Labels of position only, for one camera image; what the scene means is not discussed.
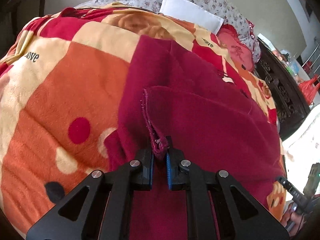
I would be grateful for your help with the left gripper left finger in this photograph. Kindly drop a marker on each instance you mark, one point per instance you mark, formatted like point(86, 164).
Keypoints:
point(100, 206)

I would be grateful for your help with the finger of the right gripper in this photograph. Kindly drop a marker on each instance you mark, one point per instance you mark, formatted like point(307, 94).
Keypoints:
point(290, 187)

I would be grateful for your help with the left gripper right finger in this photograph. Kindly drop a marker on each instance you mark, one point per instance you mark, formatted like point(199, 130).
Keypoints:
point(218, 206)

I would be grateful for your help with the maroon knit sweater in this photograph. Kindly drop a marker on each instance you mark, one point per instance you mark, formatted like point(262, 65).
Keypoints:
point(173, 97)

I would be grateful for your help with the person's right hand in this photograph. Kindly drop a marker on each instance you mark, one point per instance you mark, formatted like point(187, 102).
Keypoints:
point(291, 215)

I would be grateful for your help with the dark carved wooden headboard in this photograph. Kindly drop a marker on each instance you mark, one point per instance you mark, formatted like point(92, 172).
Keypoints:
point(292, 108)

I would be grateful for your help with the red plastic bag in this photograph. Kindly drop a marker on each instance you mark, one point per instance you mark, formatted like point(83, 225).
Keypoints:
point(309, 88)

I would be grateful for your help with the orange red patterned blanket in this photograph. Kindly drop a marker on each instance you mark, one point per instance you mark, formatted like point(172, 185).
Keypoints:
point(61, 87)

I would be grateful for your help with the metal stair railing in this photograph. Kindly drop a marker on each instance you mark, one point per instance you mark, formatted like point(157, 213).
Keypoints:
point(311, 65)

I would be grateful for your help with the red heart cushion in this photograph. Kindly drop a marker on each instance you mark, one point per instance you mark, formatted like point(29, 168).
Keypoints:
point(238, 51)

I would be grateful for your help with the white pillow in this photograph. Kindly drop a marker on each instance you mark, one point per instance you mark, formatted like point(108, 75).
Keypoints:
point(187, 11)

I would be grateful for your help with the dark wooden side table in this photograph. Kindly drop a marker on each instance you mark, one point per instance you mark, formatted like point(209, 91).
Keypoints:
point(14, 15)

